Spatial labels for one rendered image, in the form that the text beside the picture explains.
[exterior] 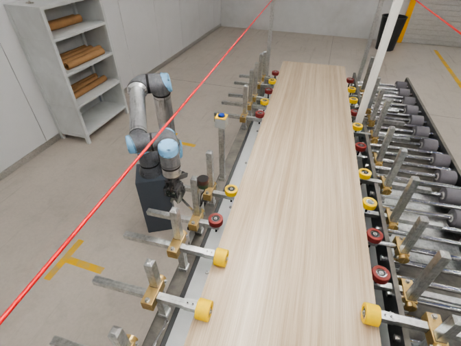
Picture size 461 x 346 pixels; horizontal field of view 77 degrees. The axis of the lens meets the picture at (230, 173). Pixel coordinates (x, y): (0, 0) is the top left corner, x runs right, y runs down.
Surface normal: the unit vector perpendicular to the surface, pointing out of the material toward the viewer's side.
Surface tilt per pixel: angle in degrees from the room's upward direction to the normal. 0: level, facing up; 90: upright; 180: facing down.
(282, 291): 0
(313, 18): 90
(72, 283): 0
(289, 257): 0
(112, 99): 90
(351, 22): 90
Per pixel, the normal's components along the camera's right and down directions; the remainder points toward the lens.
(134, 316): 0.00, -0.77
